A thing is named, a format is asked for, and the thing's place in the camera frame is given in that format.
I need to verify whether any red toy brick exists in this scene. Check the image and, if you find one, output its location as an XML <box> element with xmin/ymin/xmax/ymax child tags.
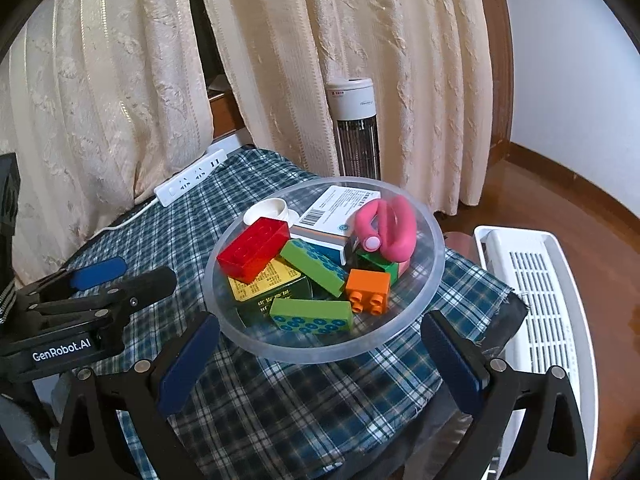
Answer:
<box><xmin>217</xmin><ymin>217</ymin><xmax>290</xmax><ymax>284</ymax></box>

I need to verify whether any white round cup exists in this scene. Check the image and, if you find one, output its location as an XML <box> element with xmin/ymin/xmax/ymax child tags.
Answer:
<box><xmin>242</xmin><ymin>197</ymin><xmax>299</xmax><ymax>226</ymax></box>

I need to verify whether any green dotted block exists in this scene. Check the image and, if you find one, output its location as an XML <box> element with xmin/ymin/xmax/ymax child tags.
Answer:
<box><xmin>280</xmin><ymin>238</ymin><xmax>348</xmax><ymax>298</ymax></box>
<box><xmin>269</xmin><ymin>298</ymin><xmax>354</xmax><ymax>335</ymax></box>

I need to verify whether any white medicine box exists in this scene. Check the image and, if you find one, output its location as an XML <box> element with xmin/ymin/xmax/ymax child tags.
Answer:
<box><xmin>290</xmin><ymin>185</ymin><xmax>381</xmax><ymax>266</ymax></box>

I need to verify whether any white power strip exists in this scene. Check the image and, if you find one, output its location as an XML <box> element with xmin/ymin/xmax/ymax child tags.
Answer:
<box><xmin>154</xmin><ymin>150</ymin><xmax>227</xmax><ymax>207</ymax></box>

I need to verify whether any white slatted appliance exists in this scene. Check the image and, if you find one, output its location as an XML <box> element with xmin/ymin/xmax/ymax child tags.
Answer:
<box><xmin>474</xmin><ymin>226</ymin><xmax>599</xmax><ymax>468</ymax></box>

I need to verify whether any yellow green box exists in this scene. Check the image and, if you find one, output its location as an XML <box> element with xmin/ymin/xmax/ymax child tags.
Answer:
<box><xmin>228</xmin><ymin>257</ymin><xmax>312</xmax><ymax>327</ymax></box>

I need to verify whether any blue plaid tablecloth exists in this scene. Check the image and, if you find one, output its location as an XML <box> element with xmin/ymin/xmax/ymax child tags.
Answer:
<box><xmin>62</xmin><ymin>145</ymin><xmax>528</xmax><ymax>480</ymax></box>

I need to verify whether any left cream curtain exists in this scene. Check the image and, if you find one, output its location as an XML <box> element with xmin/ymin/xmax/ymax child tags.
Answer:
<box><xmin>1</xmin><ymin>0</ymin><xmax>213</xmax><ymax>284</ymax></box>

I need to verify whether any cream curtain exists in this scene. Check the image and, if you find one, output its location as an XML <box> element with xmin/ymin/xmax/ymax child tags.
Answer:
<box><xmin>1</xmin><ymin>0</ymin><xmax>213</xmax><ymax>284</ymax></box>
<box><xmin>204</xmin><ymin>0</ymin><xmax>492</xmax><ymax>214</ymax></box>

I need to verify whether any clear plastic bowl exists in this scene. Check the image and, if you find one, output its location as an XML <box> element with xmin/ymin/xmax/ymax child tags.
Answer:
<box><xmin>203</xmin><ymin>177</ymin><xmax>445</xmax><ymax>364</ymax></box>

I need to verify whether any orange toy brick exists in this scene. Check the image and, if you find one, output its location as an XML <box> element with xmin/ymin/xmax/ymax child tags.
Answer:
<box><xmin>345</xmin><ymin>269</ymin><xmax>390</xmax><ymax>315</ymax></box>

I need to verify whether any green toy brick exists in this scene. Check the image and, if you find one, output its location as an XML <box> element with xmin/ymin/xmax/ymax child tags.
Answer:
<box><xmin>355</xmin><ymin>248</ymin><xmax>400</xmax><ymax>284</ymax></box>

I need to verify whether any pink foam roller in bowl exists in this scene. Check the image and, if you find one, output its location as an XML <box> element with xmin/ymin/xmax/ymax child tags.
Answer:
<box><xmin>354</xmin><ymin>195</ymin><xmax>418</xmax><ymax>263</ymax></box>

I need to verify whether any white tower fan heater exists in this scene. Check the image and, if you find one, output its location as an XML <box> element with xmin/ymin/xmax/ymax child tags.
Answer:
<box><xmin>326</xmin><ymin>78</ymin><xmax>381</xmax><ymax>180</ymax></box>

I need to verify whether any right cream curtain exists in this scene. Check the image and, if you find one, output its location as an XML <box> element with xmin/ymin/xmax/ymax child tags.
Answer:
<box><xmin>204</xmin><ymin>0</ymin><xmax>492</xmax><ymax>214</ymax></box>

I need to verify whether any white power cable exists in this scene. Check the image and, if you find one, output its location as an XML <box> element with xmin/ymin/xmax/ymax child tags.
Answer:
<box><xmin>86</xmin><ymin>198</ymin><xmax>162</xmax><ymax>241</ymax></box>

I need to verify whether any brown wooden window frame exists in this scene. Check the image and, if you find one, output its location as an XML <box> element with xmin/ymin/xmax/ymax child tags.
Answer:
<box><xmin>483</xmin><ymin>0</ymin><xmax>514</xmax><ymax>167</ymax></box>

